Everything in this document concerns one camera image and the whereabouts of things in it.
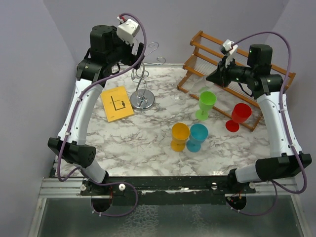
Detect green plastic wine glass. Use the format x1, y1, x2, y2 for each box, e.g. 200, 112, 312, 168
195, 91, 217, 121

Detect blue plastic wine glass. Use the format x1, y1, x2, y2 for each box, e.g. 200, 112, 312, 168
186, 123, 209, 153

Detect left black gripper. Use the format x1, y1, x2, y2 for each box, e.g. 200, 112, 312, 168
107, 26, 145, 69

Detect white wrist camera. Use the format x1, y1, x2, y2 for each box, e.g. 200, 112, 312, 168
220, 39, 238, 68
117, 16, 140, 45

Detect chrome wine glass rack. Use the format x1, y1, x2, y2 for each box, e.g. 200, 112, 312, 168
130, 57, 166, 111

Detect yellow book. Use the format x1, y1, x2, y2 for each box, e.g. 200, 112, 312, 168
100, 86, 134, 122

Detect red plastic wine glass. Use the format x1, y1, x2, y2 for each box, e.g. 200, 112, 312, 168
225, 103, 252, 132

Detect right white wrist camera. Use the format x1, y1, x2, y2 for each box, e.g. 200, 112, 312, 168
220, 39, 238, 68

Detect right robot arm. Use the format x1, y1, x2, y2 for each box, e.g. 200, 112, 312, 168
206, 41, 312, 193

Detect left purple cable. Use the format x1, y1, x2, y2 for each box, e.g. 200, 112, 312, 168
57, 12, 147, 218

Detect clear wine glass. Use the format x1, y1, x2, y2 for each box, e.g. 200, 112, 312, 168
174, 76, 210, 105

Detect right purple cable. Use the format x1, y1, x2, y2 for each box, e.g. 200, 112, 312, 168
232, 31, 309, 217

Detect purple cable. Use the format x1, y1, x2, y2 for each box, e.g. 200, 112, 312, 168
57, 12, 147, 218
232, 31, 309, 217

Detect yellow plastic wine glass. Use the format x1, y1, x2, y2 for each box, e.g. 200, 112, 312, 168
170, 123, 190, 152

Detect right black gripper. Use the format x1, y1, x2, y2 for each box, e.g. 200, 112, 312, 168
207, 55, 254, 89

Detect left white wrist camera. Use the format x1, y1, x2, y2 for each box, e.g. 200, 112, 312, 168
117, 16, 140, 45

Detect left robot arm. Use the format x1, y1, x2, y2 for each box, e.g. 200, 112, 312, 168
48, 23, 147, 195

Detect wooden shelf rack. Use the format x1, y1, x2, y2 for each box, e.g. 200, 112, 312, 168
176, 31, 296, 131

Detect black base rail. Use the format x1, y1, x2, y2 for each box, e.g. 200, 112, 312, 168
80, 175, 255, 206

